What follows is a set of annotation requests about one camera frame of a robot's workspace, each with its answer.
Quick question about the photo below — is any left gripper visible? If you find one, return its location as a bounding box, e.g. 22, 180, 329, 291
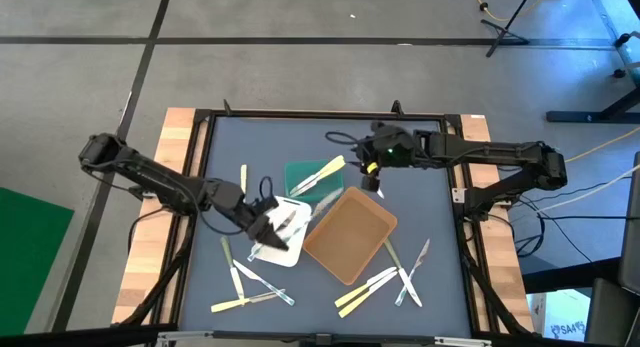
230, 195, 291, 252

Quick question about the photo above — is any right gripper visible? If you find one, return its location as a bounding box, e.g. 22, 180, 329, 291
357, 120, 426, 193

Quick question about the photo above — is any white plastic bin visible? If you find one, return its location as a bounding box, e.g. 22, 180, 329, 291
248, 195, 314, 268

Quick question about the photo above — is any orange translucent plastic tray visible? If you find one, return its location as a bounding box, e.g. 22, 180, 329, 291
302, 185, 400, 287

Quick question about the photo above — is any green plastic bin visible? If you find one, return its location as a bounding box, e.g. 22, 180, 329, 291
283, 159, 345, 204

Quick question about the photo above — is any light wooden side board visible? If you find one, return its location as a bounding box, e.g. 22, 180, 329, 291
112, 106, 211, 326
457, 114, 535, 333

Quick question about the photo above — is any black tripod stand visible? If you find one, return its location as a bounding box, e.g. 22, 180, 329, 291
479, 0, 531, 58

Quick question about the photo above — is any white printed box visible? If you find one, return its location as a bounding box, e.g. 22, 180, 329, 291
529, 289, 590, 344

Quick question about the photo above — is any green floor mat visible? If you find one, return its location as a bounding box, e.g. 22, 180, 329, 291
0, 186, 75, 338

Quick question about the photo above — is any dark grey office chair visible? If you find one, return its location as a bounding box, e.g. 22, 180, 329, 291
584, 150, 640, 347

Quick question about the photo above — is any silver aluminium rail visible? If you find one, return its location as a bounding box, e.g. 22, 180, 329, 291
157, 329, 494, 347

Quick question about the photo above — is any yellow floor cable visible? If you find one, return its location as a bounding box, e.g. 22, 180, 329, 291
464, 0, 557, 23

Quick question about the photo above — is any yellow extension cable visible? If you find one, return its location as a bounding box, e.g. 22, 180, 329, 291
564, 125, 640, 164

